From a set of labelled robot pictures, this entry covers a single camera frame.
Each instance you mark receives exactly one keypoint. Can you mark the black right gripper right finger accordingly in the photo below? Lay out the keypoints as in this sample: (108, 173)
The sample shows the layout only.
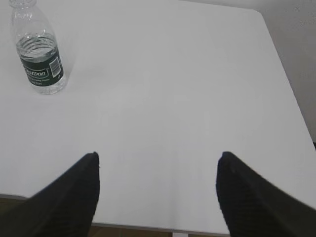
(254, 207)

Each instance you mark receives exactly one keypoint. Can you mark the clear water bottle green label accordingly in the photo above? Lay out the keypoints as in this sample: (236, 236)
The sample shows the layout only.
(37, 47)

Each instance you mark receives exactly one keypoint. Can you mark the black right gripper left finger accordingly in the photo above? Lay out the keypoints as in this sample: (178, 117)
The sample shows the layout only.
(64, 208)

